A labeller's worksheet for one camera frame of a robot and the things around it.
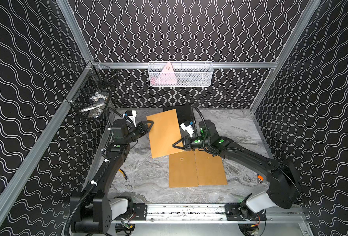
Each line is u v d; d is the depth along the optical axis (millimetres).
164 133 751
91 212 395
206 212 763
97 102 857
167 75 901
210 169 887
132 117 716
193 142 673
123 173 870
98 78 978
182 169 907
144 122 791
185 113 734
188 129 716
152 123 778
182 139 702
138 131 701
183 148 700
